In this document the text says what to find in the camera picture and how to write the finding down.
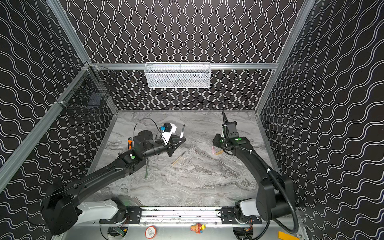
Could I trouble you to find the tan fountain pen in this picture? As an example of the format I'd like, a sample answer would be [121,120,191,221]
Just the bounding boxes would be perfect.
[172,151,186,166]

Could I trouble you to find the thin pink pen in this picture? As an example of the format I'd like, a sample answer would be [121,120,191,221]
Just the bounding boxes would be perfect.
[180,124,185,138]

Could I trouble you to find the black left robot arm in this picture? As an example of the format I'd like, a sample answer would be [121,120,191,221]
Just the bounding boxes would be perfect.
[41,131,186,236]

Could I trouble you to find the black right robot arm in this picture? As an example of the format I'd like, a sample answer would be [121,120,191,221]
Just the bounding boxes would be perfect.
[213,111,298,225]

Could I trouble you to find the green pen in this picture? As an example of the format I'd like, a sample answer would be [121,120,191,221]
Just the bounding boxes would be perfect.
[145,160,149,179]

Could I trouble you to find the small red yellow toy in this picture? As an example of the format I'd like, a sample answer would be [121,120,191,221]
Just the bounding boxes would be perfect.
[190,223,206,234]

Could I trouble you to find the red white tape roll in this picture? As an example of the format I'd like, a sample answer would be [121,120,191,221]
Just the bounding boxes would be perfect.
[145,226,157,240]

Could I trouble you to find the yellow block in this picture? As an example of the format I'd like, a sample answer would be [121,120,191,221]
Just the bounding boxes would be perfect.
[278,231,300,240]

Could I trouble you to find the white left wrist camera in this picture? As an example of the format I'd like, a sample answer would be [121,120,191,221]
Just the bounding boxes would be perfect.
[160,123,177,146]

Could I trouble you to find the orange handled screwdriver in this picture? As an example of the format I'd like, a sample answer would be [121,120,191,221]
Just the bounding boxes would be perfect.
[128,137,134,150]

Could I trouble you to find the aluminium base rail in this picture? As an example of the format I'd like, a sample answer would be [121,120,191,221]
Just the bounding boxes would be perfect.
[59,205,301,226]

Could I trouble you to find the white wire mesh basket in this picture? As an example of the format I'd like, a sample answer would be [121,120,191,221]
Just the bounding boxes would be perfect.
[144,62,212,89]

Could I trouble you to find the black wire mesh basket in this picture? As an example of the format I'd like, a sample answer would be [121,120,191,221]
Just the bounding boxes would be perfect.
[58,66,118,122]

